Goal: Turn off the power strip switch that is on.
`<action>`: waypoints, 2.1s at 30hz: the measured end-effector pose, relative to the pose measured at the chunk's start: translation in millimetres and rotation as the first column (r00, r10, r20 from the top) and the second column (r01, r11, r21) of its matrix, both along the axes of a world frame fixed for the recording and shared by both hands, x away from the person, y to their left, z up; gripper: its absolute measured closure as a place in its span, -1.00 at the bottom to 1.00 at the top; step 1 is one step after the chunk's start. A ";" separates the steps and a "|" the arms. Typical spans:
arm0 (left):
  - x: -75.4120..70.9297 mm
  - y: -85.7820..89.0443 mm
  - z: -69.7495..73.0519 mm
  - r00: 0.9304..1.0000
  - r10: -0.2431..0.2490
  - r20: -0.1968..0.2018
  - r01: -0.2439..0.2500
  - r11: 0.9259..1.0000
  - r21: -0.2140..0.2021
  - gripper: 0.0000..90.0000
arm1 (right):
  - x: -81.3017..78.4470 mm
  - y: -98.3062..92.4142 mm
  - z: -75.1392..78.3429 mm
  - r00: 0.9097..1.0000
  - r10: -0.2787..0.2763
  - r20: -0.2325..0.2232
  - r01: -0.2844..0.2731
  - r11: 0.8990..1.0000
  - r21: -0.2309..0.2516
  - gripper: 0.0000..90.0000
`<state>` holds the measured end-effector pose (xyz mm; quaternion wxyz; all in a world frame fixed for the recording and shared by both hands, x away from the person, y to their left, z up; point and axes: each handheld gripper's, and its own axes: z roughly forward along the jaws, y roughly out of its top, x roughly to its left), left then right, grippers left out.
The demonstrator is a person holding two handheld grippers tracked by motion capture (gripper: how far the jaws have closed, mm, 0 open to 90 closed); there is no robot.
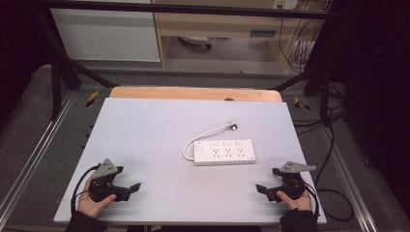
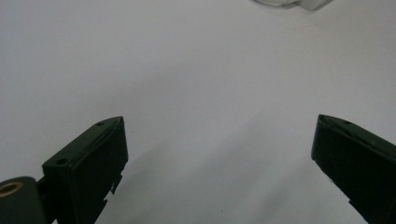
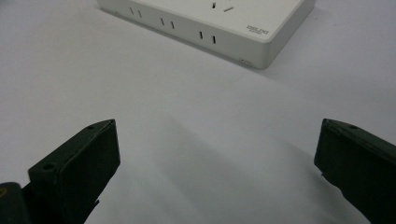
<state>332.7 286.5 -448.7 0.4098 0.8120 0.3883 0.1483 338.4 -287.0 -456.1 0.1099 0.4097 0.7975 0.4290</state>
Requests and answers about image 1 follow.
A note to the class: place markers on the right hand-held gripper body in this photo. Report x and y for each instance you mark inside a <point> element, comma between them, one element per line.
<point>291,180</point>

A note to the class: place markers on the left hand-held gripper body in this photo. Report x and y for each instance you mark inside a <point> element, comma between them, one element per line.
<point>102,183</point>

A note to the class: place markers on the person's right hand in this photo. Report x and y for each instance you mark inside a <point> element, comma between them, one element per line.
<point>298,203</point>

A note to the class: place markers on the person's left hand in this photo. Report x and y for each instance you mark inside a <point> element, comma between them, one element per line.
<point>92,206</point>

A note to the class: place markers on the white power strip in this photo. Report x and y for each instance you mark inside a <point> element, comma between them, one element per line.
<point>225,153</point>

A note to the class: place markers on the white power plug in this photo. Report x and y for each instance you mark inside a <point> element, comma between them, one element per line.
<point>232,125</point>

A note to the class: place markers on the yellow black striped tape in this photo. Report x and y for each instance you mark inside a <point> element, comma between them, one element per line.
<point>299,103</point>
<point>92,99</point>

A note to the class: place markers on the wooden table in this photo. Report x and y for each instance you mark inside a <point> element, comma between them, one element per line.
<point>193,94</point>

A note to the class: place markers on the black curtain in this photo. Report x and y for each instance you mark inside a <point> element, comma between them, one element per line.
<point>19,48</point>
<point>374,83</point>

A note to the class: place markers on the white cabinet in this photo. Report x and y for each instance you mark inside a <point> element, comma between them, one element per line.
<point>103,35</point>

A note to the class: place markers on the office chair base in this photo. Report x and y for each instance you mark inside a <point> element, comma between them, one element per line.
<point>196,41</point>

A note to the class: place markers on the light wooden desk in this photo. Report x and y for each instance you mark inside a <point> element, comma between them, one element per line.
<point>222,25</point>

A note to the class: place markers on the aluminium floor rail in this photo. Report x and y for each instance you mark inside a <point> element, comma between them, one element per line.
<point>35,151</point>
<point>348,180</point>

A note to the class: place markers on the white wall socket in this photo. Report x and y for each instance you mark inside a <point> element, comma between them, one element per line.
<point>285,4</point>

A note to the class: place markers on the black metal frame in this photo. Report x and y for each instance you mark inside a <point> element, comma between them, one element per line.
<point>180,9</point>

